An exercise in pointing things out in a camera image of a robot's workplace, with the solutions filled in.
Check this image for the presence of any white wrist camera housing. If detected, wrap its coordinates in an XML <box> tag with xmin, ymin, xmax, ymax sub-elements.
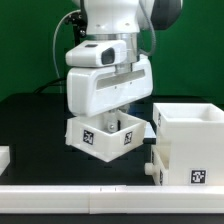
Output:
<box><xmin>65</xmin><ymin>40</ymin><xmax>127</xmax><ymax>67</ymax></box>

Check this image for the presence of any black camera on stand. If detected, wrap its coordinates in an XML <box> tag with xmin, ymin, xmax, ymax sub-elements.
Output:
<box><xmin>64</xmin><ymin>10</ymin><xmax>87</xmax><ymax>46</ymax></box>

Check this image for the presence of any grey cable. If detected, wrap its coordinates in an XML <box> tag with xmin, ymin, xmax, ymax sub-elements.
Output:
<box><xmin>52</xmin><ymin>9</ymin><xmax>83</xmax><ymax>80</ymax></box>

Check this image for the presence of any white front rail bar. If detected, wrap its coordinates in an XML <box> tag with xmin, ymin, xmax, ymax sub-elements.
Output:
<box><xmin>0</xmin><ymin>185</ymin><xmax>224</xmax><ymax>214</ymax></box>

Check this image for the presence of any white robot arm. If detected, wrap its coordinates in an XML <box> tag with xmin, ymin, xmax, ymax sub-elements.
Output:
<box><xmin>65</xmin><ymin>0</ymin><xmax>183</xmax><ymax>133</ymax></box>

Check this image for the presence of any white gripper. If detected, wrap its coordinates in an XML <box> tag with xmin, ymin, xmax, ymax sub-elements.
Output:
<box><xmin>67</xmin><ymin>55</ymin><xmax>153</xmax><ymax>133</ymax></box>

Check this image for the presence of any white drawer with knob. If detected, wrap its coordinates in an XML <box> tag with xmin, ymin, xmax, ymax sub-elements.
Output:
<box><xmin>144</xmin><ymin>147</ymin><xmax>169</xmax><ymax>186</ymax></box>

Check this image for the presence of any large white drawer cabinet box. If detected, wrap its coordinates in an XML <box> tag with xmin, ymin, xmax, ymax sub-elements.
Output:
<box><xmin>152</xmin><ymin>103</ymin><xmax>224</xmax><ymax>186</ymax></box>

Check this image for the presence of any white drawer without knob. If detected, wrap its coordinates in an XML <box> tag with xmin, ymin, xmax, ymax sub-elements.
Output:
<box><xmin>66</xmin><ymin>110</ymin><xmax>147</xmax><ymax>162</ymax></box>

